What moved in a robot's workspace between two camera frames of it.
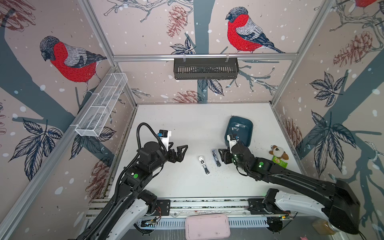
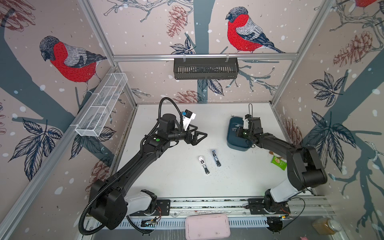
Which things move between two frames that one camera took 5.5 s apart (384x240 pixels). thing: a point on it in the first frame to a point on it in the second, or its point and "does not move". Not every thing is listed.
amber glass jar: [322, 227] does not move
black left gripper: [180, 155] to [193, 141]
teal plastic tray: [242, 127] does not move
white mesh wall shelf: [101, 104] does not move
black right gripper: [225, 155] to [239, 131]
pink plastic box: [210, 226] does not move
